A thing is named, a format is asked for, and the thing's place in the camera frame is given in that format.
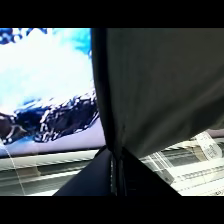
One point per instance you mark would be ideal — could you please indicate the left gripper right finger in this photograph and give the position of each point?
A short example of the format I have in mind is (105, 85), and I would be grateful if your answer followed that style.
(143, 181)

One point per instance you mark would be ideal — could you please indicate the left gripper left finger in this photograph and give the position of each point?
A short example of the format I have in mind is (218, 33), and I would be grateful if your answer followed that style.
(91, 181)

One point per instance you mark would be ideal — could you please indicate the dark grey garment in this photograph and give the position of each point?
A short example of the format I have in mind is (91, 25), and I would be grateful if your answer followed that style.
(160, 86)

